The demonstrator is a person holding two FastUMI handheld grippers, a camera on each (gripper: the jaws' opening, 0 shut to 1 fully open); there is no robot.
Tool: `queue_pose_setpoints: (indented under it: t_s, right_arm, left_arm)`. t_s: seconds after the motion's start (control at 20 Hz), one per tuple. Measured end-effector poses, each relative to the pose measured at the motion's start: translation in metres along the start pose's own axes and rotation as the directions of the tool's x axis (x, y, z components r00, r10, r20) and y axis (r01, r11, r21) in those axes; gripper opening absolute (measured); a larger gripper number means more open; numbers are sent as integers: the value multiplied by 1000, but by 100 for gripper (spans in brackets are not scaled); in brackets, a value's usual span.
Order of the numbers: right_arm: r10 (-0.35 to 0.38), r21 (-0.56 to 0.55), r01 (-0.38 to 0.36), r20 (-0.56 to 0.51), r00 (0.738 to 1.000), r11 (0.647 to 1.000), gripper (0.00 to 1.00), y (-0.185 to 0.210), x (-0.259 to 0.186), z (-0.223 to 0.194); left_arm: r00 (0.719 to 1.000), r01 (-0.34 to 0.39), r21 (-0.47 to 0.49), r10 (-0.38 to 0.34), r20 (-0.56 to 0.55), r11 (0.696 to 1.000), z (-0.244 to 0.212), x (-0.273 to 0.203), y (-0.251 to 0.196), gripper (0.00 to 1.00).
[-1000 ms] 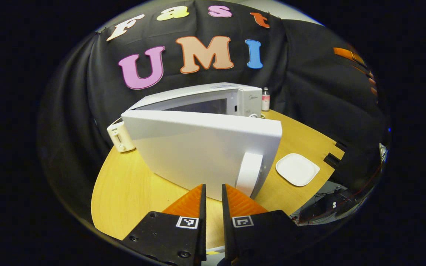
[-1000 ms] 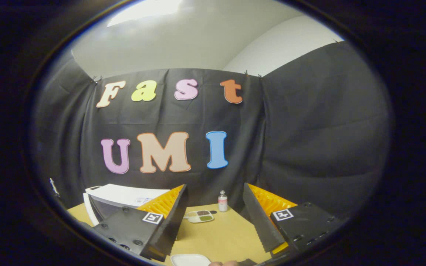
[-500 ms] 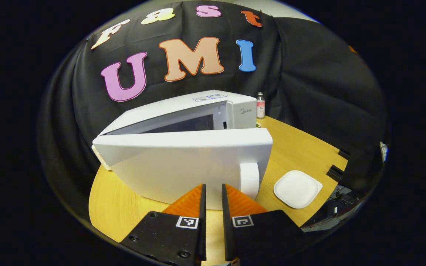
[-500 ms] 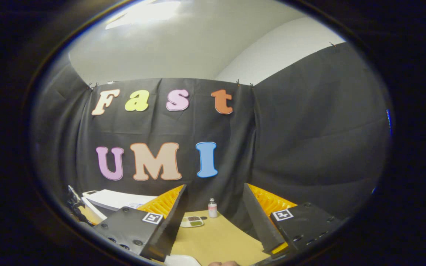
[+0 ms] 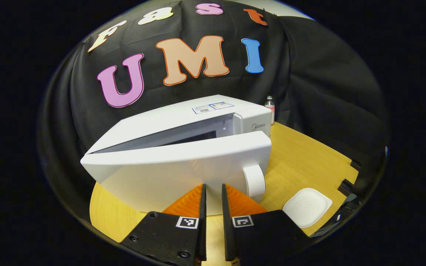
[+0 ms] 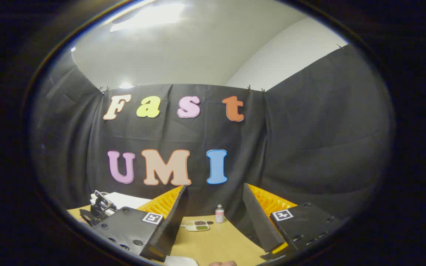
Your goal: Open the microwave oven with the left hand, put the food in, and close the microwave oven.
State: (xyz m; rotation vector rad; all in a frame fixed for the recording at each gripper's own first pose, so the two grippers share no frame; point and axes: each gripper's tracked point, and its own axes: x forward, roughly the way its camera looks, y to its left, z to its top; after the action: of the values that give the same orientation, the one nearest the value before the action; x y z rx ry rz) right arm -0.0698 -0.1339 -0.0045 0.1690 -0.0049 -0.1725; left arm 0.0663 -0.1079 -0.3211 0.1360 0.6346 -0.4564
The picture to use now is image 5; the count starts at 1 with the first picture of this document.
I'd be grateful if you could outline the white microwave oven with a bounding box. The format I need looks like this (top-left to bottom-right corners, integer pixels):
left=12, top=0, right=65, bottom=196
left=80, top=94, right=273, bottom=215

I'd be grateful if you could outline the small clear bottle pink label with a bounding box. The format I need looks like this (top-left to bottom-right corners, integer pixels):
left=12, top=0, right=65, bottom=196
left=264, top=95, right=275, bottom=125

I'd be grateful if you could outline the black backdrop cloth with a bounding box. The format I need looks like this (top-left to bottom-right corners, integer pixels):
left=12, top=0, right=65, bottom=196
left=39, top=0, right=389, bottom=222

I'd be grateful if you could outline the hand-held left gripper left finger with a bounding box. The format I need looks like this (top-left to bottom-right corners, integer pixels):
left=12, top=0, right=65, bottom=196
left=120, top=184, right=208, bottom=266

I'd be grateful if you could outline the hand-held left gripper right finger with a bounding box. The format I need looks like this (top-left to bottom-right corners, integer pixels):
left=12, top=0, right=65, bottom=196
left=222, top=184, right=310, bottom=266

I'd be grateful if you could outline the white plate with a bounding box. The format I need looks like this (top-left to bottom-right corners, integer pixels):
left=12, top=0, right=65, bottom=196
left=282, top=188, right=333, bottom=229

